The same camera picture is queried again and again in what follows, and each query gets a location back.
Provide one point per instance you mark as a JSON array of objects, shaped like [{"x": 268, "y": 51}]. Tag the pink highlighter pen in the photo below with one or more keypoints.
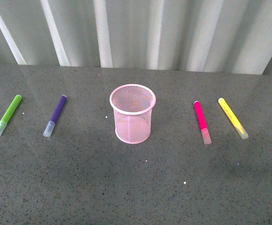
[{"x": 202, "y": 123}]

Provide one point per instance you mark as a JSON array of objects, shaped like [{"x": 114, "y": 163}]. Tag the purple highlighter pen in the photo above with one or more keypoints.
[{"x": 55, "y": 116}]

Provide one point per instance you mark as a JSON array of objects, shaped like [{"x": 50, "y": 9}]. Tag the pink mesh pen cup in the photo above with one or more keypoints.
[{"x": 132, "y": 106}]

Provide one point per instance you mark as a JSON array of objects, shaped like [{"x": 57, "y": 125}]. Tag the yellow highlighter pen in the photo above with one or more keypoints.
[{"x": 233, "y": 119}]

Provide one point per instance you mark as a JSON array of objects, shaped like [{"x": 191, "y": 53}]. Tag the green highlighter pen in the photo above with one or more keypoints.
[{"x": 9, "y": 112}]

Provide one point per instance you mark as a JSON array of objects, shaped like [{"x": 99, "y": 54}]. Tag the white pleated curtain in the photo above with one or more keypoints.
[{"x": 233, "y": 36}]

